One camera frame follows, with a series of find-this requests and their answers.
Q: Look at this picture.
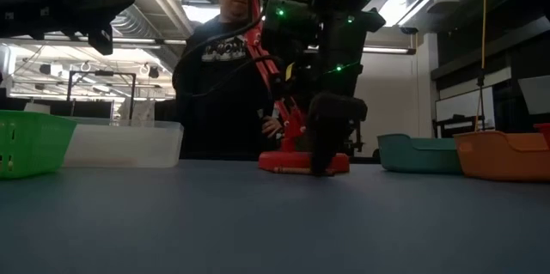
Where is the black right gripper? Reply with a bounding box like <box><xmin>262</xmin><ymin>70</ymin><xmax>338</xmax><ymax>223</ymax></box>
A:
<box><xmin>291</xmin><ymin>57</ymin><xmax>369</xmax><ymax>176</ymax></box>

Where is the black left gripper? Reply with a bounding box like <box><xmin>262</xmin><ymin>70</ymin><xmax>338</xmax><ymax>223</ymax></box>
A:
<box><xmin>16</xmin><ymin>0</ymin><xmax>137</xmax><ymax>56</ymax></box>

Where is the person's hand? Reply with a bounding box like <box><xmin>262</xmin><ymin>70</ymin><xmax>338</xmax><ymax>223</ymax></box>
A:
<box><xmin>261</xmin><ymin>114</ymin><xmax>284</xmax><ymax>140</ymax></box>

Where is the teal plastic bin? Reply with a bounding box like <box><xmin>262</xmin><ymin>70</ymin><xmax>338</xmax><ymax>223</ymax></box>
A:
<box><xmin>376</xmin><ymin>132</ymin><xmax>464</xmax><ymax>176</ymax></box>

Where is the person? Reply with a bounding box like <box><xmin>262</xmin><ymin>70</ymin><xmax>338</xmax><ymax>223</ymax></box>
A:
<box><xmin>171</xmin><ymin>0</ymin><xmax>284</xmax><ymax>161</ymax></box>

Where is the ceiling light bar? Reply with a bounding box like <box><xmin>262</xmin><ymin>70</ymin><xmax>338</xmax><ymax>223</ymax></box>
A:
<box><xmin>363</xmin><ymin>45</ymin><xmax>417</xmax><ymax>56</ymax></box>

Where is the grey blue table mat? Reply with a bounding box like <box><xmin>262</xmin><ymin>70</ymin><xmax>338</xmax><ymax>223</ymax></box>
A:
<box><xmin>0</xmin><ymin>160</ymin><xmax>550</xmax><ymax>274</ymax></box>

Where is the clear plastic bin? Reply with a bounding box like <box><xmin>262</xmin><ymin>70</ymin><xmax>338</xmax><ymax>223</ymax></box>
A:
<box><xmin>61</xmin><ymin>118</ymin><xmax>185</xmax><ymax>169</ymax></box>

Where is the green plastic basket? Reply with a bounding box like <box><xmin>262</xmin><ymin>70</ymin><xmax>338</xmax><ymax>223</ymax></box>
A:
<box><xmin>0</xmin><ymin>109</ymin><xmax>79</xmax><ymax>180</ymax></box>

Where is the orange plastic bin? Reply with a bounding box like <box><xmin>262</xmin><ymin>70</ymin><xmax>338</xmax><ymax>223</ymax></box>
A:
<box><xmin>452</xmin><ymin>130</ymin><xmax>550</xmax><ymax>182</ymax></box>

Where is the yellow hanging cable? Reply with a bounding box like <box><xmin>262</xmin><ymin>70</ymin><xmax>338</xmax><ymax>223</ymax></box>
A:
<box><xmin>474</xmin><ymin>0</ymin><xmax>489</xmax><ymax>132</ymax></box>

